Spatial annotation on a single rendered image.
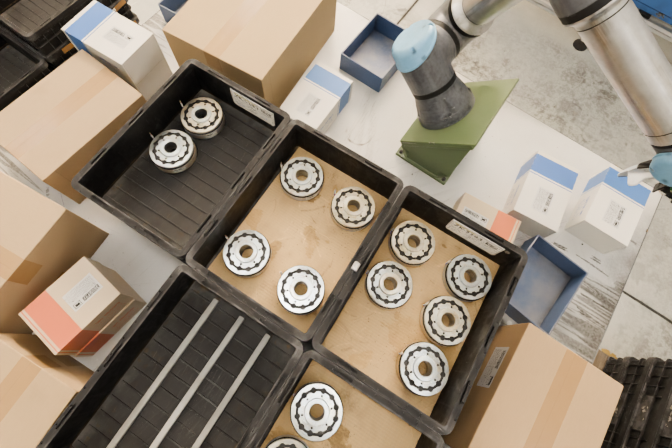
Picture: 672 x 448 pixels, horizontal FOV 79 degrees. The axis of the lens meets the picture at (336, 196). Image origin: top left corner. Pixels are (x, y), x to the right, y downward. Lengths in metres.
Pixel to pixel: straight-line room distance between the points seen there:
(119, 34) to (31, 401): 0.85
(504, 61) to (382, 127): 1.38
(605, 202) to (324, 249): 0.75
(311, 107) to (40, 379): 0.85
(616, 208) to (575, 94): 1.35
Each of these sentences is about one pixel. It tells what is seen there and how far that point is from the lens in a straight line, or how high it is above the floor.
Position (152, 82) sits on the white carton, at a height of 0.75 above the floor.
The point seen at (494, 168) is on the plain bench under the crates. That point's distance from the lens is 1.27.
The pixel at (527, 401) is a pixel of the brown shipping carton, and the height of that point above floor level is 0.86.
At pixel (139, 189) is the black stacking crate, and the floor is 0.83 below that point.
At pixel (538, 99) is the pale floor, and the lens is 2.44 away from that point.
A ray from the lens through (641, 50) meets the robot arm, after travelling 0.78.
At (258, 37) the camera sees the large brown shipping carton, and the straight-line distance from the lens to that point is 1.14.
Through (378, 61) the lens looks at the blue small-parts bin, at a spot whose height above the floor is 0.70.
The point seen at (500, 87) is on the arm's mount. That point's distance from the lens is 1.13.
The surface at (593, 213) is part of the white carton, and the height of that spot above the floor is 0.79.
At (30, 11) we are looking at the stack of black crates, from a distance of 2.04.
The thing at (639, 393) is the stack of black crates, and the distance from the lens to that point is 1.74.
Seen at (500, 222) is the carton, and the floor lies 0.77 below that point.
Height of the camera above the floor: 1.75
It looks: 69 degrees down
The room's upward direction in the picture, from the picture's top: 10 degrees clockwise
